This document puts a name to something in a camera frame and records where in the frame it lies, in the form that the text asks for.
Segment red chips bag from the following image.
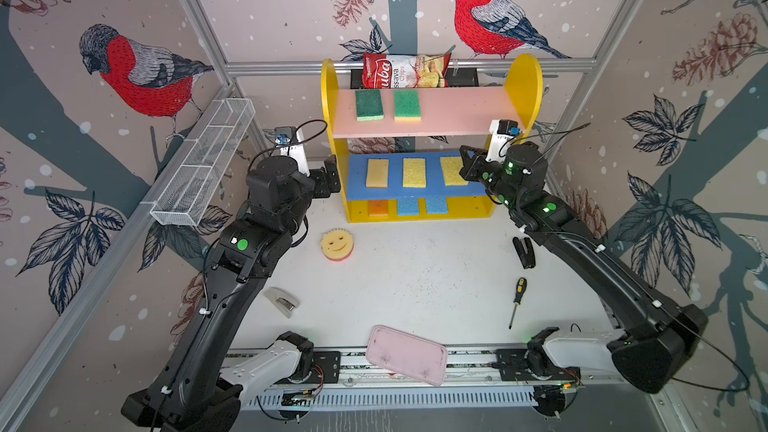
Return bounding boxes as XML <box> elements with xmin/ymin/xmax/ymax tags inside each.
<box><xmin>362</xmin><ymin>53</ymin><xmax>451</xmax><ymax>89</ymax></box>

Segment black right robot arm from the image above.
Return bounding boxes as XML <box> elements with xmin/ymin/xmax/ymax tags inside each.
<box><xmin>459</xmin><ymin>143</ymin><xmax>708</xmax><ymax>393</ymax></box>

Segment pink plastic tray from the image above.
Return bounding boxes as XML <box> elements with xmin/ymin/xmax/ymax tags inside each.
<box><xmin>365</xmin><ymin>325</ymin><xmax>448</xmax><ymax>386</ymax></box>

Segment black binder clip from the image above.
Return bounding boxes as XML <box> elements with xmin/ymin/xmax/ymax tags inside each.
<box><xmin>513</xmin><ymin>237</ymin><xmax>537</xmax><ymax>269</ymax></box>

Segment yellow shelf pink blue boards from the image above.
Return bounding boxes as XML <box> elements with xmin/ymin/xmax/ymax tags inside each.
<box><xmin>321</xmin><ymin>54</ymin><xmax>543</xmax><ymax>224</ymax></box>

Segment black yellow screwdriver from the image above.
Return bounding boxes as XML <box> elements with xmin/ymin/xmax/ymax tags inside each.
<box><xmin>508</xmin><ymin>277</ymin><xmax>528</xmax><ymax>330</ymax></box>

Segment light green sponge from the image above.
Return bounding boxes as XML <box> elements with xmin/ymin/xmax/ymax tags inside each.
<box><xmin>393</xmin><ymin>89</ymin><xmax>422</xmax><ymax>122</ymax></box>

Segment blue cellulose sponge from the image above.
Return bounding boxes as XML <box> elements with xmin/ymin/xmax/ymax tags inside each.
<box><xmin>397</xmin><ymin>197</ymin><xmax>420</xmax><ymax>217</ymax></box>
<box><xmin>425</xmin><ymin>197</ymin><xmax>449</xmax><ymax>215</ymax></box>

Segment orange rectangular sponge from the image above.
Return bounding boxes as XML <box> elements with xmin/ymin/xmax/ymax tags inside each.
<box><xmin>368</xmin><ymin>200</ymin><xmax>389</xmax><ymax>217</ymax></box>

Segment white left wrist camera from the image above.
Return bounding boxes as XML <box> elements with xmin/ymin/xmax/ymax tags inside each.
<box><xmin>273</xmin><ymin>126</ymin><xmax>310</xmax><ymax>176</ymax></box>

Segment yellow smiley round sponge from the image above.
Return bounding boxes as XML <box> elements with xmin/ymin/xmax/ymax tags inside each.
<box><xmin>320</xmin><ymin>229</ymin><xmax>354</xmax><ymax>261</ymax></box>

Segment beige orange-backed sponge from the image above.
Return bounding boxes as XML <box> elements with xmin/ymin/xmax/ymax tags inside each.
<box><xmin>365</xmin><ymin>159</ymin><xmax>390</xmax><ymax>189</ymax></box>

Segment dark green scouring sponge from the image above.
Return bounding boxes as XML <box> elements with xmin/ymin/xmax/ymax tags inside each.
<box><xmin>355</xmin><ymin>89</ymin><xmax>384</xmax><ymax>122</ymax></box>

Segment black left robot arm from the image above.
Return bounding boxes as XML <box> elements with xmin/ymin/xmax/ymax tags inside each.
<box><xmin>121</xmin><ymin>156</ymin><xmax>341</xmax><ymax>431</ymax></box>

